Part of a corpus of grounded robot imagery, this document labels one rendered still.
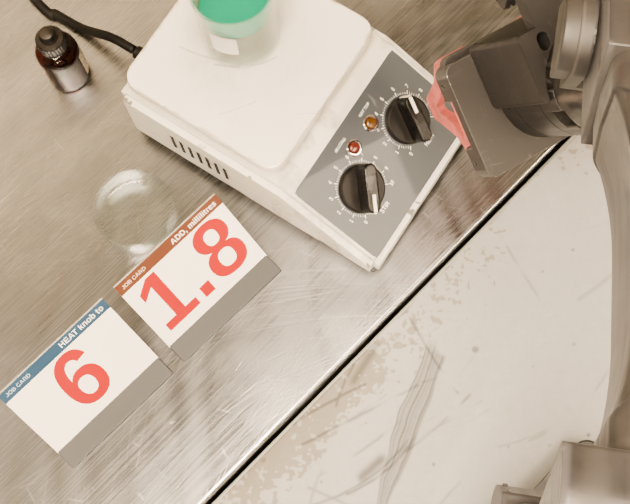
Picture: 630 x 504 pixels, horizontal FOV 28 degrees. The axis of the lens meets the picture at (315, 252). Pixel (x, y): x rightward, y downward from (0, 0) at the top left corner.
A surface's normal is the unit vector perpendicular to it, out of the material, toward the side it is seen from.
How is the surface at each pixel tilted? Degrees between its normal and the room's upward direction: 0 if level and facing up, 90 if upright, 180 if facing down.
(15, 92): 0
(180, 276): 40
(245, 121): 0
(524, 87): 78
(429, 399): 0
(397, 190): 30
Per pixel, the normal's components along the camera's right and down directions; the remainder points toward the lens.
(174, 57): -0.04, -0.25
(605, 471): 0.02, -0.61
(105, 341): 0.42, 0.25
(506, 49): -0.83, 0.47
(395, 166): 0.39, 0.04
